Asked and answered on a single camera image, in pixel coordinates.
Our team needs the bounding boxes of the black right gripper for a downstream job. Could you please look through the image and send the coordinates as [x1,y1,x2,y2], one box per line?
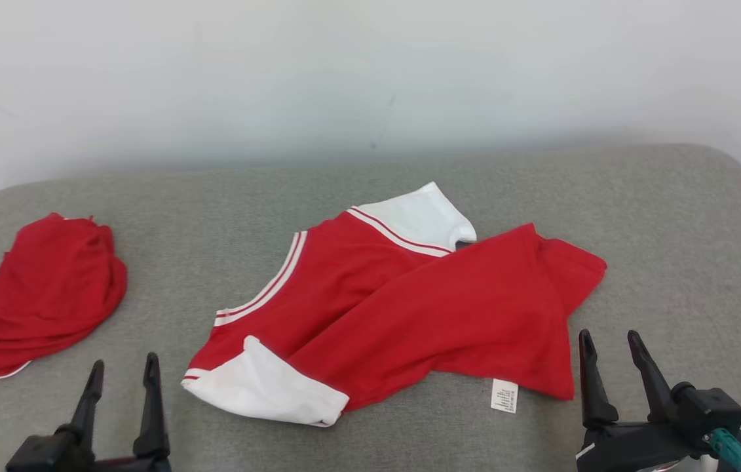
[577,329,696,472]

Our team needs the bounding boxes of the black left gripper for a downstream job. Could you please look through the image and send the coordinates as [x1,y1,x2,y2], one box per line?
[71,353,172,472]

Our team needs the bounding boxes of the red shorts white trim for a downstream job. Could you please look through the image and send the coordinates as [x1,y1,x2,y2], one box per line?
[0,212,128,385]

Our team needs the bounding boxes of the red jersey shirt white sleeves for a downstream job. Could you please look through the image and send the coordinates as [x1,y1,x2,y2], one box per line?
[181,182,607,427]

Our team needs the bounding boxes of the teal cable connector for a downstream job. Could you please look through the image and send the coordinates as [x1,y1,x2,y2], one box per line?
[704,429,741,472]

